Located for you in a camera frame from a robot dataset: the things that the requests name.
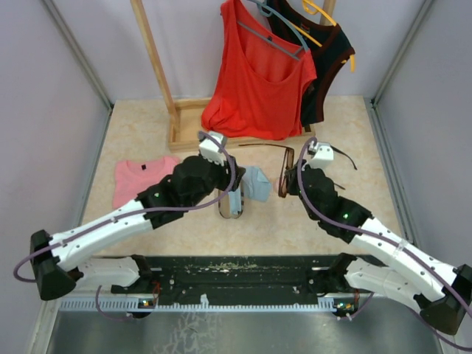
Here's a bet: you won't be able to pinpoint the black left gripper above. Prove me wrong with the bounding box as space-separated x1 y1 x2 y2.
187 153 246 210

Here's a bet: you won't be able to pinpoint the tortoiseshell brown sunglasses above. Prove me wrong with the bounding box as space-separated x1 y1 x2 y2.
238 142 294 198

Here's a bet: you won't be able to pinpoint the small light blue cloth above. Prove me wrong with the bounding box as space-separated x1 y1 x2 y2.
228 188 243 217

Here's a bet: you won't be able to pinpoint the plaid brown glasses case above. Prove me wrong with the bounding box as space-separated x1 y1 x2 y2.
218 184 244 219

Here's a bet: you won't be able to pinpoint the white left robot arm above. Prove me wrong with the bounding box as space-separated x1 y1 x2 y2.
30 156 246 301

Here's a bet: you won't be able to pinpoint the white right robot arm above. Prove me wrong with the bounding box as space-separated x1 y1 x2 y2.
279 164 471 336

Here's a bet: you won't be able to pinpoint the wooden clothes rack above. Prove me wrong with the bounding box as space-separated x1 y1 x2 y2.
130 0 316 152

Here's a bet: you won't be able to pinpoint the folded pink t-shirt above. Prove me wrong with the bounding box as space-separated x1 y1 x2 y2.
112 156 181 209

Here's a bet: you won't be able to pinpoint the red tank top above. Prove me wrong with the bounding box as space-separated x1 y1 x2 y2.
201 1 316 140

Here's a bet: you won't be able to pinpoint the black maroon-trimmed tank top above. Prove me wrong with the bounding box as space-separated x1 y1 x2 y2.
267 1 355 126

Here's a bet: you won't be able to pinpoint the grey-blue plastic hanger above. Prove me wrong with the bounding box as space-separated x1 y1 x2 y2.
236 1 310 61

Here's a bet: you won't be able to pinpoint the yellow plastic hanger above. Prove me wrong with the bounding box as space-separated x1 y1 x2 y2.
293 0 357 73

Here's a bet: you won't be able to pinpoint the black frame sunglasses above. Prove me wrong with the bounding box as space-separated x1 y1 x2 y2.
331 145 358 190

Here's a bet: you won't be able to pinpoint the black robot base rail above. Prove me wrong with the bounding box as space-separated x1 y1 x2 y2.
111 254 366 317

